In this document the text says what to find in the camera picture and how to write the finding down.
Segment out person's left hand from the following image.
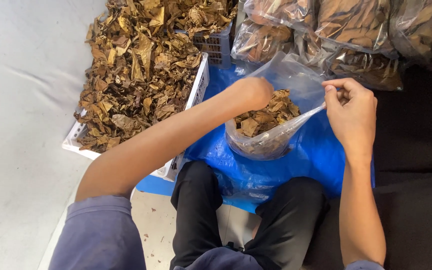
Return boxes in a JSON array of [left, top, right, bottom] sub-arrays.
[[226, 77, 275, 112]]

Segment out person's right hand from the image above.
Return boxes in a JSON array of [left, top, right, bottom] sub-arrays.
[[321, 77, 378, 153]]

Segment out clear plastic bag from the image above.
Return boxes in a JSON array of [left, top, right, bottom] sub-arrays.
[[224, 50, 343, 161]]

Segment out dried leaves in clear bag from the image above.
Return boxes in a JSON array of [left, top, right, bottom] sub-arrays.
[[232, 89, 301, 139]]

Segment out filled clear bag of leaves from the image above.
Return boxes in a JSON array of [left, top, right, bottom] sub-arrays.
[[243, 0, 317, 32], [389, 0, 432, 70], [326, 48, 405, 92], [314, 0, 400, 58], [230, 19, 296, 65]]

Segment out white plastic crate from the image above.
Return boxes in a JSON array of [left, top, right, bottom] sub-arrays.
[[61, 52, 211, 183]]

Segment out grey plastic crate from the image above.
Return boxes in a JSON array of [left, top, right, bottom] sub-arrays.
[[174, 20, 235, 70]]

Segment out blue plastic tarp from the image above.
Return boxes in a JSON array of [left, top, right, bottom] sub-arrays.
[[136, 63, 376, 214]]

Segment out heap of dried brown leaves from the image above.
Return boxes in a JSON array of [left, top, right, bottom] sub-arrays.
[[73, 0, 239, 154]]

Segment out person's black trousers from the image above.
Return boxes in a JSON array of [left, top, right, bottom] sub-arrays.
[[169, 160, 330, 270]]

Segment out black mat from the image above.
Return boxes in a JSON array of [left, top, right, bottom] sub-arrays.
[[301, 52, 432, 270]]

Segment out person's grey-blue shirt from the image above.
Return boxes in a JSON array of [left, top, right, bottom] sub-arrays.
[[48, 195, 386, 270]]

